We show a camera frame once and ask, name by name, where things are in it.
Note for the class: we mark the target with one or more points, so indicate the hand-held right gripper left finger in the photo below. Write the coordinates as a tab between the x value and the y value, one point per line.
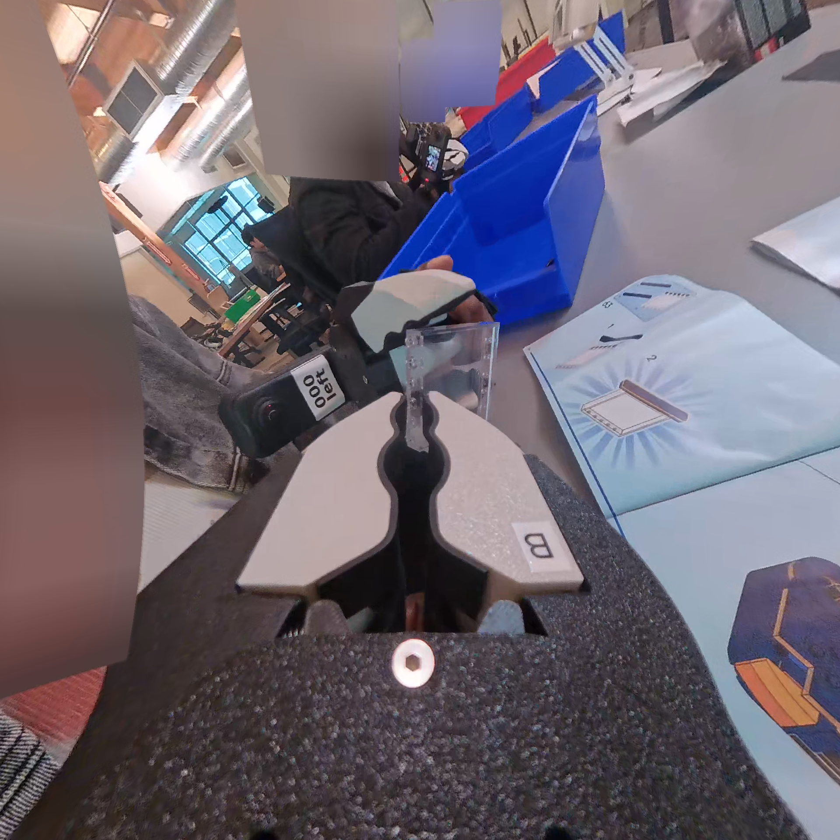
328	518

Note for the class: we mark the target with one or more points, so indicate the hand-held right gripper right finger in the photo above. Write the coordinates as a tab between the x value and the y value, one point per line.
485	499

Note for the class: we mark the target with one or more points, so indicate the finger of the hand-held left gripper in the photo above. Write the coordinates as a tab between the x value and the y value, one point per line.
398	367
407	295

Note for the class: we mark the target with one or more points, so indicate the transparent brick window panel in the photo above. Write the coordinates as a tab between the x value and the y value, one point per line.
414	394

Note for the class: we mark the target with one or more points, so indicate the person's left forearm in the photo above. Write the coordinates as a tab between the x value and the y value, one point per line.
190	394

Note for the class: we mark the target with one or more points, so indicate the person's left hand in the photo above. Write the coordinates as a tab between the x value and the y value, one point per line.
441	264

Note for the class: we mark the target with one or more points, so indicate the blue plastic bin with divider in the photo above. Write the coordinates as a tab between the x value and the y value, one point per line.
525	249

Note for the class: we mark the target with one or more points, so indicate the white corrugated board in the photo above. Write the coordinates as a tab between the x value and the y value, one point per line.
177	525

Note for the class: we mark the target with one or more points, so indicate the small blue plastic bin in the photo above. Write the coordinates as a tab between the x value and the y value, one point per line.
505	118

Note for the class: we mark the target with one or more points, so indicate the red plastic bin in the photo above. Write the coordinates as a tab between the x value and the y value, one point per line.
525	65

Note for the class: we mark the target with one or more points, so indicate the white papers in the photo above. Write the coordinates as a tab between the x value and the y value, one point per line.
663	92

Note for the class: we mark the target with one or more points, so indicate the small dark cardboard box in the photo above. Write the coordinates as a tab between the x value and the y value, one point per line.
754	26

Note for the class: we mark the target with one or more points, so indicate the camera on tripod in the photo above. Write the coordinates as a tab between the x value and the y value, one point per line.
433	157

